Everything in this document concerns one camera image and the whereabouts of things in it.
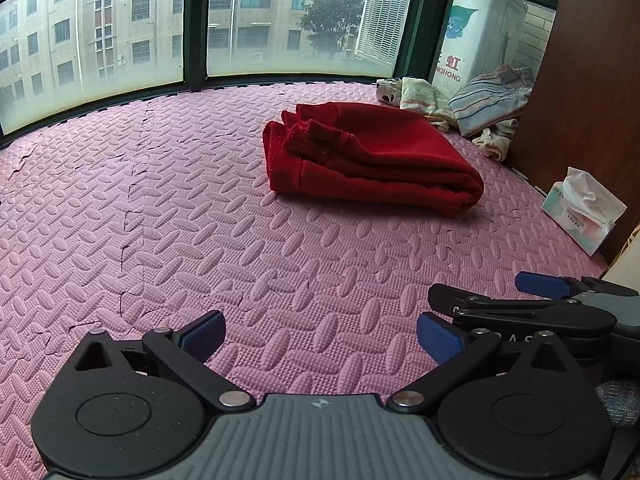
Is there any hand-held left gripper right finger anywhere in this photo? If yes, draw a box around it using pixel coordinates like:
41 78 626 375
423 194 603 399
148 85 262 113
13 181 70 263
388 311 571 414

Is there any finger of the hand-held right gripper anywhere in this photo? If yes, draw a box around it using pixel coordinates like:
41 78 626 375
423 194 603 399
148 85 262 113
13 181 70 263
427 282 616 334
515 271 640 302

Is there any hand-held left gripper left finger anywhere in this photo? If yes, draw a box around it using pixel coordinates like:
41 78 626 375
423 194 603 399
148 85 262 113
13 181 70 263
74 310 257 414

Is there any red sweater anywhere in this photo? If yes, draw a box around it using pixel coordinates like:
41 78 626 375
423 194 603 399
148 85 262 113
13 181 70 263
262 101 485 219

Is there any person's right hand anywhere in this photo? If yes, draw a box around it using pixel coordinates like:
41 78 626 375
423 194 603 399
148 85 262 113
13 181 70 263
597 379 640 429

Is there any beige fabric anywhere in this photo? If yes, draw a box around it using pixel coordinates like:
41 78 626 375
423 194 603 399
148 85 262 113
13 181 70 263
601 225 640 291

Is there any tissue pack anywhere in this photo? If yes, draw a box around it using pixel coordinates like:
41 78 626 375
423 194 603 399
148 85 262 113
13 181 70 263
541 166 628 257

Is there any pink foam puzzle mat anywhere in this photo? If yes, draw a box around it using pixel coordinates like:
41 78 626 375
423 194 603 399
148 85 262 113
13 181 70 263
0 80 617 480

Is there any cream cloth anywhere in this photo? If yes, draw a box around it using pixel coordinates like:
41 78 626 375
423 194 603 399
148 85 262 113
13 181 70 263
471 119 521 163

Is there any striped cloth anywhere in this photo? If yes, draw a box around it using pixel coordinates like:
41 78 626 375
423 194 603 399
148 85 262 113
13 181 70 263
448 65 535 139

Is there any plain brown wooden cabinet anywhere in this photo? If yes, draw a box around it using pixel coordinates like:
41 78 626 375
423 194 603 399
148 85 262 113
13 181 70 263
510 0 640 267

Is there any white black-dotted cloth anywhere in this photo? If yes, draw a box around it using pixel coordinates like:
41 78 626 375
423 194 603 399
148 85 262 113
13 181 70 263
376 78 405 107

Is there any outdoor air conditioner unit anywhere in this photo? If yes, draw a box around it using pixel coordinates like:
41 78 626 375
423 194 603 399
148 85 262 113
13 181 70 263
354 0 416 67

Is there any apartment building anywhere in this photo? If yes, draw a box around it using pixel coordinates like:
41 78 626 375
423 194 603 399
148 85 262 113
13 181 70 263
0 0 381 113

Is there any green tree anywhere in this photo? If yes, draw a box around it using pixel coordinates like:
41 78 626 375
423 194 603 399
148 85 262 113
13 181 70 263
299 0 367 59

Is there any dark green window frame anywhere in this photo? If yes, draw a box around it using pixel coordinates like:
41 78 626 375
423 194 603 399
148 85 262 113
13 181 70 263
0 0 562 151

